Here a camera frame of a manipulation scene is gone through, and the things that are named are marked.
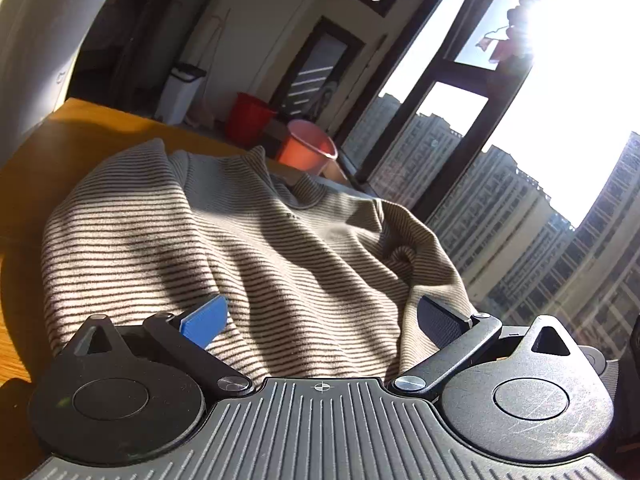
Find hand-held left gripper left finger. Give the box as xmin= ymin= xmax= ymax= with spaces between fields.
xmin=52 ymin=294 xmax=253 ymax=398

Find white trash bin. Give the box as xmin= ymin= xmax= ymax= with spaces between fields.
xmin=155 ymin=61 xmax=207 ymax=126

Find striped beige sweater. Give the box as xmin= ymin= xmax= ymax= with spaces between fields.
xmin=40 ymin=137 xmax=478 ymax=383

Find red plastic bucket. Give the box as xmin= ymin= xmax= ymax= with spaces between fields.
xmin=224 ymin=91 xmax=278 ymax=147

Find apartment buildings outside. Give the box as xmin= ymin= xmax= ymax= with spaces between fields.
xmin=345 ymin=92 xmax=640 ymax=361

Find dark framed glass door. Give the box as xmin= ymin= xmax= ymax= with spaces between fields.
xmin=272 ymin=16 xmax=366 ymax=121

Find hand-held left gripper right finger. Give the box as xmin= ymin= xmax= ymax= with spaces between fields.
xmin=392 ymin=296 xmax=581 ymax=396

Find white vacuum dock station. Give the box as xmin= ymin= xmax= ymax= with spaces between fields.
xmin=0 ymin=0 xmax=108 ymax=161

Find pink plastic bucket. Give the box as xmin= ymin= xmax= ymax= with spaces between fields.
xmin=276 ymin=120 xmax=339 ymax=176

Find dark framed window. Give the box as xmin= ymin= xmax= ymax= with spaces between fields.
xmin=345 ymin=0 xmax=640 ymax=361

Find hanging red clothes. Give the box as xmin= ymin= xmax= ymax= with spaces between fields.
xmin=475 ymin=0 xmax=538 ymax=67

